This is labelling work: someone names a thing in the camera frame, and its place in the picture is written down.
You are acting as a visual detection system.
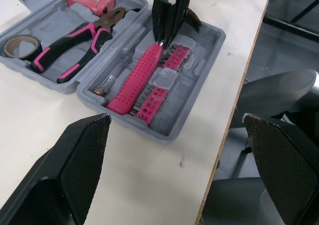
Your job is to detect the clear handled screwdriver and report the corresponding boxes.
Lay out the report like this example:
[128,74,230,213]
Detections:
[93,52,136,98]

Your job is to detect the pink and black pliers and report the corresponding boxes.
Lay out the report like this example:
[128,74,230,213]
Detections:
[29,6,128,84]

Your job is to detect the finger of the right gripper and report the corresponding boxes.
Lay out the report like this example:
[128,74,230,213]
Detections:
[163,0,198,48]
[152,0,173,41]

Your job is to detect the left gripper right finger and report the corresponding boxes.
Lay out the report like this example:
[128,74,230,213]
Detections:
[241,112,319,225]

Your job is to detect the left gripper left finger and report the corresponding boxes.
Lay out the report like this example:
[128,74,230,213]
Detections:
[0,112,112,225]

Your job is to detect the dark roll of tape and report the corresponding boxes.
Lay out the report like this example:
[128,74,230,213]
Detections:
[3,34,41,62]

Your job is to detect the pink screwdriver bit holder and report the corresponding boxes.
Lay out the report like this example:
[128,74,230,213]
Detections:
[162,44,192,70]
[129,86,168,125]

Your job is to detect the grey plastic tool case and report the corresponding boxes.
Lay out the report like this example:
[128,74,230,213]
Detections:
[0,0,227,144]

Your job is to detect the pink handled hammer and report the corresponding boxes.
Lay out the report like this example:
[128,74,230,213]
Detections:
[107,8,203,116]

